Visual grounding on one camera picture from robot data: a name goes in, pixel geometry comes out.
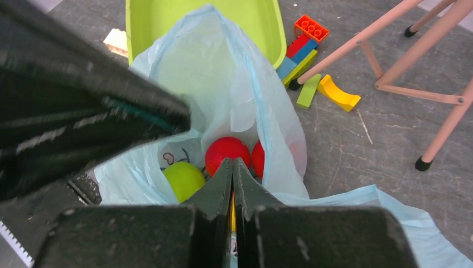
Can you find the red blue toy brick stack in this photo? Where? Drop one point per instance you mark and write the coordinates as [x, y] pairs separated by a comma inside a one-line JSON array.
[[300, 55]]

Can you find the white toy brick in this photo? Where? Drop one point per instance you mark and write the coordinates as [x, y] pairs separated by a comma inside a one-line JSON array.
[[116, 42]]

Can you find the green fake apple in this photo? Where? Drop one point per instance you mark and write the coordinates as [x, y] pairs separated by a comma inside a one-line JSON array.
[[184, 179]]

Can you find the yellow arch toy block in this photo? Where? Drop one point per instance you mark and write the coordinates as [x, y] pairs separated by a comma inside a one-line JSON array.
[[343, 99]]

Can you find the orange toy brick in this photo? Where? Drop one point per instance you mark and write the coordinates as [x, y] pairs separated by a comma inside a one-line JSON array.
[[311, 28]]

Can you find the pink tripod stand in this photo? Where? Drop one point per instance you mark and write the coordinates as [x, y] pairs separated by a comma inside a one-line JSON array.
[[455, 11]]

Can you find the green flat toy block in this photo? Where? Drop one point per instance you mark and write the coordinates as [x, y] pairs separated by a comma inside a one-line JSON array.
[[308, 91]]

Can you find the lime green plastic tray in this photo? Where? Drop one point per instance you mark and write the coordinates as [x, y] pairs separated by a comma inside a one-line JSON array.
[[261, 21]]

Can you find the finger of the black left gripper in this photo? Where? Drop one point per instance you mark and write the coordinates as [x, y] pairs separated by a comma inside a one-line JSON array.
[[66, 106]]

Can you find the light blue printed plastic bag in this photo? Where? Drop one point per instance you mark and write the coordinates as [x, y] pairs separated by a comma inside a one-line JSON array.
[[233, 90]]

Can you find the yellow fake fruit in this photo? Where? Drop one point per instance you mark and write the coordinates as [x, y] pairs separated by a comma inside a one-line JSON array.
[[233, 214]]

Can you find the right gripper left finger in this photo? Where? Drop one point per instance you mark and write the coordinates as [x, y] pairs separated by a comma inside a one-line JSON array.
[[196, 233]]

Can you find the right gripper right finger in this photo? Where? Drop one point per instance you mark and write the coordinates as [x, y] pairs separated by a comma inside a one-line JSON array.
[[271, 234]]

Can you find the red fake fruit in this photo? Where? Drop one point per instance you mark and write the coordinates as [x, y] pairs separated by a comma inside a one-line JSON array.
[[225, 147], [258, 159]]

